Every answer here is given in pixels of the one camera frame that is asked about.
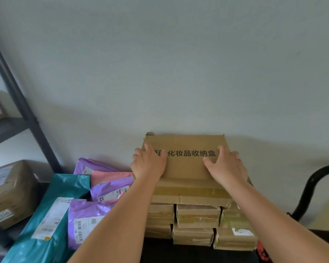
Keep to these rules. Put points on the person's left hand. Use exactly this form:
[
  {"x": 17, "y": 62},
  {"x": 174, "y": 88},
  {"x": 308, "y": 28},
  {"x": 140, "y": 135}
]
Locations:
[{"x": 149, "y": 167}]

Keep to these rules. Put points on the person's right hand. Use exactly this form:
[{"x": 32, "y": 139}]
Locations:
[{"x": 227, "y": 169}]

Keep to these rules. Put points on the long cosmetics organiser box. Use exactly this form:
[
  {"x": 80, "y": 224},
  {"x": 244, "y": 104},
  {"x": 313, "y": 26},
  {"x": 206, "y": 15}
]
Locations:
[{"x": 186, "y": 172}]

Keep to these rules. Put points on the purple mailer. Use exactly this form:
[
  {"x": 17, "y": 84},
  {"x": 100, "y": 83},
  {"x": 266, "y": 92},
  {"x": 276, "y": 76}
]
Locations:
[
  {"x": 107, "y": 187},
  {"x": 82, "y": 209},
  {"x": 82, "y": 165}
]

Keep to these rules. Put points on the small brown cardboard box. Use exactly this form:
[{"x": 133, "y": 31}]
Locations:
[{"x": 197, "y": 219}]

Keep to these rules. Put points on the teal package long label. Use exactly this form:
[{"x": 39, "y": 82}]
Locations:
[{"x": 68, "y": 186}]

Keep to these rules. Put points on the bulky taped cardboard box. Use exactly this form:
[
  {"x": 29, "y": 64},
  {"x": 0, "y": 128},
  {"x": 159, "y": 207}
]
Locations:
[{"x": 13, "y": 188}]

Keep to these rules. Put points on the person's right forearm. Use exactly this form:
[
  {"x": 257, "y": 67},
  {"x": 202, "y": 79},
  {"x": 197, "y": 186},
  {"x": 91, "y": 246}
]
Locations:
[{"x": 279, "y": 227}]

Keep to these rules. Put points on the person's left forearm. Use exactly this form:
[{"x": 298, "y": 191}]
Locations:
[{"x": 120, "y": 227}]

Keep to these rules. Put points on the black low metal table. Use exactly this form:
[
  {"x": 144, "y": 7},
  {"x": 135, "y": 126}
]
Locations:
[{"x": 194, "y": 254}]

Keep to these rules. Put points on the black metal shelf rack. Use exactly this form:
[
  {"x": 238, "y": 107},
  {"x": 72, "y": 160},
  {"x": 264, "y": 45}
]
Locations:
[{"x": 17, "y": 90}]

